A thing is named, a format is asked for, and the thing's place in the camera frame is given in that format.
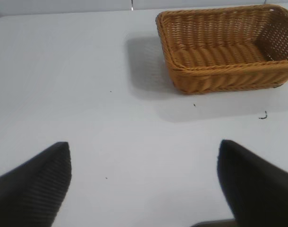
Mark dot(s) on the short curled black thread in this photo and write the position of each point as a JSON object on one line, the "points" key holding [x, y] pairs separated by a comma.
{"points": [[265, 116]]}

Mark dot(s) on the brown woven wicker basket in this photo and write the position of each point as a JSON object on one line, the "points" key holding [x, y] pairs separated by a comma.
{"points": [[219, 54]]}

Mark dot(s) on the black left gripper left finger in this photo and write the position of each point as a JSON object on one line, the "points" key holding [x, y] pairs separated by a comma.
{"points": [[33, 184]]}

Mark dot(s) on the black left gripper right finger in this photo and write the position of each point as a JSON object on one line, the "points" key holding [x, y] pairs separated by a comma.
{"points": [[255, 186]]}

